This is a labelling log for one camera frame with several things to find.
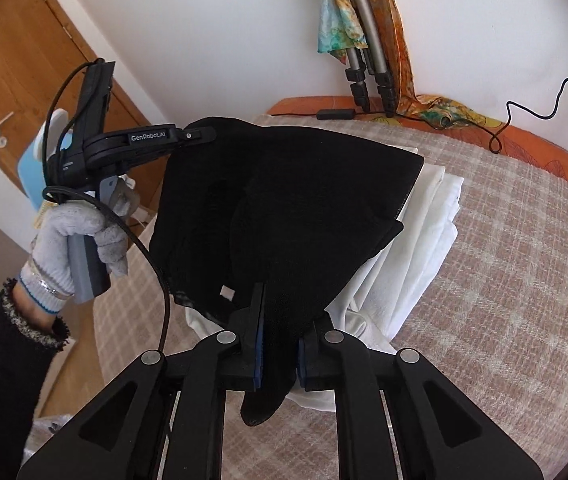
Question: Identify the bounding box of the folded tripod with colourful scarf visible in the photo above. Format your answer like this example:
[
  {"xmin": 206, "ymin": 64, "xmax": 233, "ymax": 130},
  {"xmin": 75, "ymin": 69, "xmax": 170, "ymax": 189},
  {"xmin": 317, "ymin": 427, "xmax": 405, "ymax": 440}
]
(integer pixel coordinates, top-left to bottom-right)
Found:
[{"xmin": 294, "ymin": 0, "xmax": 502, "ymax": 128}]

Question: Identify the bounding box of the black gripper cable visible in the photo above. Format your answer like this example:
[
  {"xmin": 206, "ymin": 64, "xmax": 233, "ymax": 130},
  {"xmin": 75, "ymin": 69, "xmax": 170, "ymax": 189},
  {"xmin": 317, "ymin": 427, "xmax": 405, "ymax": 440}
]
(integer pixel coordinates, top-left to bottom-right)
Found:
[{"xmin": 43, "ymin": 60, "xmax": 173, "ymax": 356}]

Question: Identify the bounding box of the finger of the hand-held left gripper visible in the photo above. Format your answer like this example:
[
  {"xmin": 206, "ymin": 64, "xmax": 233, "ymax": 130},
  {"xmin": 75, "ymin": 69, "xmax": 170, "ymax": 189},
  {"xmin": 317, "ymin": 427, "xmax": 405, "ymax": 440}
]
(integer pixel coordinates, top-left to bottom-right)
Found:
[{"xmin": 86, "ymin": 125, "xmax": 217, "ymax": 173}]

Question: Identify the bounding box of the wooden door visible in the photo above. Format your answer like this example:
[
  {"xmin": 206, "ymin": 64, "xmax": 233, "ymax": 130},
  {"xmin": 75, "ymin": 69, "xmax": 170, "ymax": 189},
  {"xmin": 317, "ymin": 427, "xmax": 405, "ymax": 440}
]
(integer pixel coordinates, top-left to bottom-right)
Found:
[{"xmin": 0, "ymin": 0, "xmax": 157, "ymax": 221}]

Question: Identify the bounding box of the black ring light cable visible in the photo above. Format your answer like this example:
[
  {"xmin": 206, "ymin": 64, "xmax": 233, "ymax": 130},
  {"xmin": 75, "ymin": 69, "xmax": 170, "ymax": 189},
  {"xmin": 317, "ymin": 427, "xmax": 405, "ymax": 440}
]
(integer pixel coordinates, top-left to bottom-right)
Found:
[{"xmin": 251, "ymin": 62, "xmax": 568, "ymax": 153}]

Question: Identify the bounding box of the white garment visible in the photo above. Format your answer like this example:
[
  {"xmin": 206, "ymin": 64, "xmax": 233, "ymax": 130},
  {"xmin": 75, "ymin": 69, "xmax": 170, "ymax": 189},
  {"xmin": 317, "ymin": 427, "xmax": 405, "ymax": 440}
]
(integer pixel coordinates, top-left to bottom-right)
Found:
[{"xmin": 184, "ymin": 170, "xmax": 462, "ymax": 413}]

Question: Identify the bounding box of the person's left hand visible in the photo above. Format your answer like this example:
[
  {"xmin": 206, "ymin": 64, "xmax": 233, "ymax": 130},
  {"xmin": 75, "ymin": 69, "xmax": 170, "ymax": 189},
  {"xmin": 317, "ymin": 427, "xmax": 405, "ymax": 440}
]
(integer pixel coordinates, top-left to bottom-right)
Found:
[{"xmin": 19, "ymin": 177, "xmax": 141, "ymax": 317}]

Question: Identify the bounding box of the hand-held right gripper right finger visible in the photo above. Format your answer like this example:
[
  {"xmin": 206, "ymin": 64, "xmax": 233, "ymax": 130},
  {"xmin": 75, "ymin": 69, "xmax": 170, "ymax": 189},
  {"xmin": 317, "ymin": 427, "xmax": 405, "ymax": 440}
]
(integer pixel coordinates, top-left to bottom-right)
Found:
[{"xmin": 296, "ymin": 312, "xmax": 545, "ymax": 480}]

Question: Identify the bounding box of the white door handle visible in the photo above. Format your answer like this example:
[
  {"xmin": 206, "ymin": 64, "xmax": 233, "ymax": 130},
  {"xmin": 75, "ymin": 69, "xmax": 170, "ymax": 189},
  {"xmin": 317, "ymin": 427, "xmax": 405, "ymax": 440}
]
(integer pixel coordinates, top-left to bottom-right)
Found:
[{"xmin": 0, "ymin": 111, "xmax": 16, "ymax": 149}]

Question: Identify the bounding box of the black t-shirt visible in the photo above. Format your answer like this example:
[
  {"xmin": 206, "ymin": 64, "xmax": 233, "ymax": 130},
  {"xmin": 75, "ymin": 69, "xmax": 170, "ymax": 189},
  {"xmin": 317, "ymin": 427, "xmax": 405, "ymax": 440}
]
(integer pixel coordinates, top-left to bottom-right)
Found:
[{"xmin": 149, "ymin": 116, "xmax": 425, "ymax": 427}]

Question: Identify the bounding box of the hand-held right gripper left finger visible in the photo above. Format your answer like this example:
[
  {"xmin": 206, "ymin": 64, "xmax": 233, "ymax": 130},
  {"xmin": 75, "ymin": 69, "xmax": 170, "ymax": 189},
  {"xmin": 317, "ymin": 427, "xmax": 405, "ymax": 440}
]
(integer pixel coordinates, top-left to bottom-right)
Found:
[{"xmin": 16, "ymin": 282, "xmax": 267, "ymax": 480}]

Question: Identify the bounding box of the black inline cable control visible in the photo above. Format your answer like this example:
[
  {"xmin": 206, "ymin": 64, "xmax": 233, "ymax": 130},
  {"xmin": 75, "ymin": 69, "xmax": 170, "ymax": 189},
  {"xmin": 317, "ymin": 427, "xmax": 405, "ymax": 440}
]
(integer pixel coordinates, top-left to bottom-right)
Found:
[{"xmin": 316, "ymin": 107, "xmax": 358, "ymax": 121}]

